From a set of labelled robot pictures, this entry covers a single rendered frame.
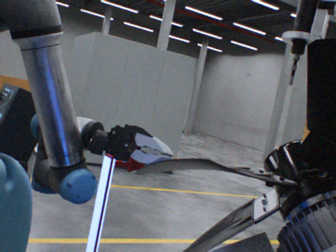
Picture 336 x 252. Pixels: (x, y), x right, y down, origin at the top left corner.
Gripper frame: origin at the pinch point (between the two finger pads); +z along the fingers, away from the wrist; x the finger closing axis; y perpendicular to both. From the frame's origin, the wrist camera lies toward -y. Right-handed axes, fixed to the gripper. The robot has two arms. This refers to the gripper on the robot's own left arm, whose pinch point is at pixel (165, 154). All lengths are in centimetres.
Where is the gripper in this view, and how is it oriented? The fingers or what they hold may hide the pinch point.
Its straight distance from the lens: 82.7
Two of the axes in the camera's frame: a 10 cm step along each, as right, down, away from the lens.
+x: -2.3, 9.7, -0.5
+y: 3.5, 1.3, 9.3
